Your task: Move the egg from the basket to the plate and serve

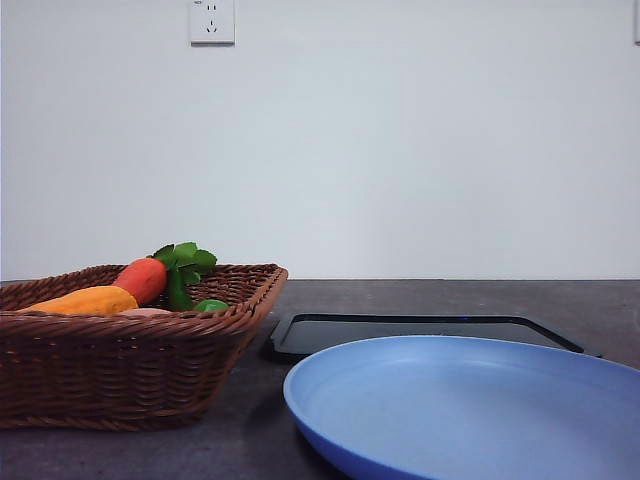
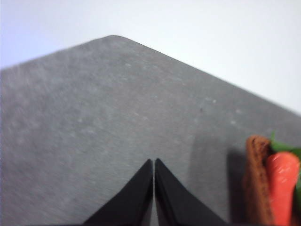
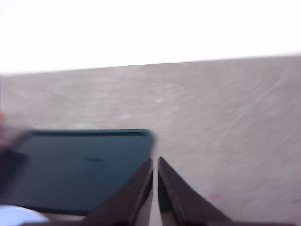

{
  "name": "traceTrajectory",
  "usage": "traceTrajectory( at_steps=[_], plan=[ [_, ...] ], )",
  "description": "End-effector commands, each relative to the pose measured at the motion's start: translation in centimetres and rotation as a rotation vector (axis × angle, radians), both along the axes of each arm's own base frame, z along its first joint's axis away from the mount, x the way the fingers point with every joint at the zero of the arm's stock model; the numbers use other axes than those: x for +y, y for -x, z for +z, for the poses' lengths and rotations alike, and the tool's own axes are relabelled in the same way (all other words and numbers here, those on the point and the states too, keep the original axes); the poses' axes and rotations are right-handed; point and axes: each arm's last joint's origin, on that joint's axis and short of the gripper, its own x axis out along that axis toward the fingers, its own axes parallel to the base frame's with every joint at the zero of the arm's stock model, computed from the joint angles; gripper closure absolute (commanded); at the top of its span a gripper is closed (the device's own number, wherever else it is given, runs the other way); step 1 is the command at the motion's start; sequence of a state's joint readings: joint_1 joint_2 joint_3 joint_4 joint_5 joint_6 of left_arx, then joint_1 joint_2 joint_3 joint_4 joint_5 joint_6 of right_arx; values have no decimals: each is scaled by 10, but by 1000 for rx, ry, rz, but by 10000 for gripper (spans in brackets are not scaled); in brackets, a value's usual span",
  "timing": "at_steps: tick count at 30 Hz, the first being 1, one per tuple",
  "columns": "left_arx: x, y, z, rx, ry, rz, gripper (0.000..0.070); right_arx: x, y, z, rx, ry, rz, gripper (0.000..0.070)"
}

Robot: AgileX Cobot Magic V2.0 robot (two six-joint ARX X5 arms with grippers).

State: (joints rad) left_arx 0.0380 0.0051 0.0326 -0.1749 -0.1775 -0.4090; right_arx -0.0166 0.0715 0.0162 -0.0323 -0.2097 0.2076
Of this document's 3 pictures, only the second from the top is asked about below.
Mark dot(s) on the green plastic leafy vegetable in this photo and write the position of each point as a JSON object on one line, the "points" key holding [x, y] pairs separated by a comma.
{"points": [[280, 148]]}

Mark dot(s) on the brown wicker basket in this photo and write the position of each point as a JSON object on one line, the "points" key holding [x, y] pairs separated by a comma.
{"points": [[258, 211]]}

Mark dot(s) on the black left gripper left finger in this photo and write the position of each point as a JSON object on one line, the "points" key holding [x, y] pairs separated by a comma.
{"points": [[132, 206]]}

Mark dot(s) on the red-orange toy carrot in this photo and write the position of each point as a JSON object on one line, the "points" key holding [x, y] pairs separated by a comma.
{"points": [[282, 173]]}

